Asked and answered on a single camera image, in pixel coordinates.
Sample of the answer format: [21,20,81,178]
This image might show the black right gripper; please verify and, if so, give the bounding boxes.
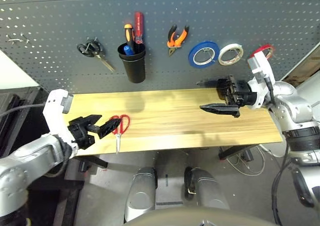
[196,75,258,118]

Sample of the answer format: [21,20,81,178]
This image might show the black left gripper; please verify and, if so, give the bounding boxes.
[67,114,122,150]

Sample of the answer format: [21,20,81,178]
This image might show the red handled scissors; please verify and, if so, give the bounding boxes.
[109,114,131,154]

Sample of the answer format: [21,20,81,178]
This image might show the red tape roll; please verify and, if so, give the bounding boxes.
[250,44,276,60]

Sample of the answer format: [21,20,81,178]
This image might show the orange black pliers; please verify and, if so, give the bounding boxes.
[166,24,190,58]

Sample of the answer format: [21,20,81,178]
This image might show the red handled screwdriver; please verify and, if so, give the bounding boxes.
[134,12,145,45]

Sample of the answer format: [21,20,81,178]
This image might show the white panel beside pegboard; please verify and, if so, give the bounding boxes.
[0,50,41,90]

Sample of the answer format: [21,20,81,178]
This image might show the dark grey pegboard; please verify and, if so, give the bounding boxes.
[0,0,320,95]

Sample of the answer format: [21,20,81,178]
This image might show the black table leg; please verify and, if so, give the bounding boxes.
[82,155,109,168]
[218,144,258,161]

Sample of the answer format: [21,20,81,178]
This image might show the white tape roll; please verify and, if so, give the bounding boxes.
[217,43,245,66]

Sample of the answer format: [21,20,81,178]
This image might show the blue tape roll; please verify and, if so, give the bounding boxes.
[188,41,221,69]

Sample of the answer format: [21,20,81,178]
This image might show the black plastic cup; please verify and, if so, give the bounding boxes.
[117,42,147,84]

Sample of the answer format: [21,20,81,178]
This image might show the silver robot left leg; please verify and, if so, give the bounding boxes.
[124,166,158,223]

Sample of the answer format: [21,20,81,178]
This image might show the silver robot leg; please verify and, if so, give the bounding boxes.
[124,166,158,223]
[184,167,230,210]

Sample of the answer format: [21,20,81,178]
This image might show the black flight case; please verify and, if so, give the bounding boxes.
[0,87,51,159]

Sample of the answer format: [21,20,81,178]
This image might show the orange black screwdriver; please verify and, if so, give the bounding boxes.
[123,23,137,55]

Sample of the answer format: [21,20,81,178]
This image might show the silver robot right leg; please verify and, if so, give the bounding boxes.
[184,167,230,210]

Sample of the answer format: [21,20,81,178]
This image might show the white rounded cabinet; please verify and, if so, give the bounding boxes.
[296,78,320,104]

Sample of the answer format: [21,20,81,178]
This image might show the long black floor tape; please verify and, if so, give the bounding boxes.
[156,200,183,206]

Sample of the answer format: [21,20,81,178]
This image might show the grey robot torso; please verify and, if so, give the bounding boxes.
[124,205,283,226]

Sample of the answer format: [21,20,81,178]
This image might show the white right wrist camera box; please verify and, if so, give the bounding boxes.
[247,54,277,110]

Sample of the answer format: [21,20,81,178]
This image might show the black handled scissors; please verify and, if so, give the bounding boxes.
[76,37,116,73]

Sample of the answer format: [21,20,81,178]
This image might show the black left camera cable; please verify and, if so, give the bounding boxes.
[0,103,47,118]

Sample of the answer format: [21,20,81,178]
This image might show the white floor cable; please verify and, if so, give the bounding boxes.
[226,145,266,176]

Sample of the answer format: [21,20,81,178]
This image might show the white pegboard frame post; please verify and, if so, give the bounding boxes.
[279,42,320,83]

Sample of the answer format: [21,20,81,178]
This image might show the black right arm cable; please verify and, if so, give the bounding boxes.
[271,145,292,226]

